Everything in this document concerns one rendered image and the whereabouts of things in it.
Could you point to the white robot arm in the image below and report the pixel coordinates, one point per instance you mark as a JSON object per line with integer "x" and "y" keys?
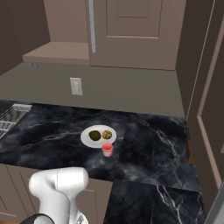
{"x": 59, "y": 189}

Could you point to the olive brown bread roll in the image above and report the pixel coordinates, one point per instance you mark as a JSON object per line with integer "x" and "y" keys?
{"x": 107, "y": 134}

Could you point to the white round plate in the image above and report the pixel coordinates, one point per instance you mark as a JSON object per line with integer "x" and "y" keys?
{"x": 98, "y": 136}

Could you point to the dark green avocado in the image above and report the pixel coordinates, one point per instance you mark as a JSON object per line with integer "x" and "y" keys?
{"x": 94, "y": 135}

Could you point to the pink jam jar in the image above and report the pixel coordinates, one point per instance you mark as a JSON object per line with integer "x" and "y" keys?
{"x": 107, "y": 150}

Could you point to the tall dark brown cabinet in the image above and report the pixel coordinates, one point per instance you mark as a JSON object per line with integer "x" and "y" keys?
{"x": 204, "y": 96}

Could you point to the grey appliance edge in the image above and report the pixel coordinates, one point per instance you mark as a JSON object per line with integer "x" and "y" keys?
{"x": 217, "y": 208}

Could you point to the white wall outlet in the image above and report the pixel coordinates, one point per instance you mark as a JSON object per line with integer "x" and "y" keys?
{"x": 76, "y": 86}

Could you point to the taupe wall cabinet door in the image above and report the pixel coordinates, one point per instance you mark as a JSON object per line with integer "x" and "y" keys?
{"x": 137, "y": 33}

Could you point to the open taupe wall cabinet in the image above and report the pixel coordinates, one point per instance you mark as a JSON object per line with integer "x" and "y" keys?
{"x": 55, "y": 40}

